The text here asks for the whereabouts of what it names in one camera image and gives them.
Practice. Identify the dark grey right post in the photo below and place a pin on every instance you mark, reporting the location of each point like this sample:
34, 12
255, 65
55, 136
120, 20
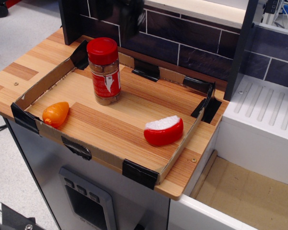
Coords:
234, 78

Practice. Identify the orange toy carrot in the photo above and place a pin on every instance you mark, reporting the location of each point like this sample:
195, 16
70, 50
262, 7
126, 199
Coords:
55, 115

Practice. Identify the red-lidded spice bottle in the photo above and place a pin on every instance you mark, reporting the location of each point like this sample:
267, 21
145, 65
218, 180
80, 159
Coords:
104, 62

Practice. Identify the dark grey left post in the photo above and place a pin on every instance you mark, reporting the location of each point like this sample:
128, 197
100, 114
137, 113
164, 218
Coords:
71, 12

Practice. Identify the red white toy cheese wedge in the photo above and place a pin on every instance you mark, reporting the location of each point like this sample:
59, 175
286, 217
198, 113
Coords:
164, 131

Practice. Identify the white toy sink drainboard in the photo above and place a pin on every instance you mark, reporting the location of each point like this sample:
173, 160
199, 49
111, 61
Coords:
261, 106

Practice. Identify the cardboard fence with black tape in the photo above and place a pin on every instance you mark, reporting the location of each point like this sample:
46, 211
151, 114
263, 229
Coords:
113, 135

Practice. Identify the black caster wheel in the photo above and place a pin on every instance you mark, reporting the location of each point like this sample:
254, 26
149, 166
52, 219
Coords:
3, 9

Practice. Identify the dark grey post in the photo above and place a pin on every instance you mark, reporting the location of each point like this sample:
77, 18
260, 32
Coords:
234, 78
71, 12

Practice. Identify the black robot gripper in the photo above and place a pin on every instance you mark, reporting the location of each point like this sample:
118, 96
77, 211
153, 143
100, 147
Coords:
131, 14

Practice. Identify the grey oven control panel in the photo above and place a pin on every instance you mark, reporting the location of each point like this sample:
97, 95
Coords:
93, 205

